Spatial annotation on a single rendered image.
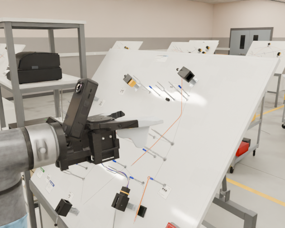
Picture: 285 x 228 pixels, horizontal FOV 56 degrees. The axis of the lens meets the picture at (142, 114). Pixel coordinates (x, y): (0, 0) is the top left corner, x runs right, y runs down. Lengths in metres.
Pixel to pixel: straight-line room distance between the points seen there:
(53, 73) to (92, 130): 1.43
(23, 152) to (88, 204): 0.93
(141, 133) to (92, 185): 0.89
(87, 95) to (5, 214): 0.24
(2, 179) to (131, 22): 10.18
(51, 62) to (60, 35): 7.14
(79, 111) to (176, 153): 0.67
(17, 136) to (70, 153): 0.10
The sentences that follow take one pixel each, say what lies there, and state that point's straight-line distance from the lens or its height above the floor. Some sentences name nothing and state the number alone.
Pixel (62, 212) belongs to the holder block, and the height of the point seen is 0.97.
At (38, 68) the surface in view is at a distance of 1.89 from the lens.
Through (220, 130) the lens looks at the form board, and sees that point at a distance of 1.05.
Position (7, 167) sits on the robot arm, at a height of 1.55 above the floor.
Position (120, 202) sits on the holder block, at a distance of 1.09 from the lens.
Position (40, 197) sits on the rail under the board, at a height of 0.86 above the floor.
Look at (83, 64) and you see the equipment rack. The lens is 1.91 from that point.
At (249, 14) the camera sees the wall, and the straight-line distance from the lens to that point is 13.34.
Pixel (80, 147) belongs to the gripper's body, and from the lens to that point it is 0.52.
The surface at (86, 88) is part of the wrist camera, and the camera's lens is 0.51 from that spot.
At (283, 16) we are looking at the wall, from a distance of 12.69.
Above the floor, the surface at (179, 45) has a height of 1.58.
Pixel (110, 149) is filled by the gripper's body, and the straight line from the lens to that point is 0.52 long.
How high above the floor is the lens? 1.74
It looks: 16 degrees down
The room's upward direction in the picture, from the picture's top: straight up
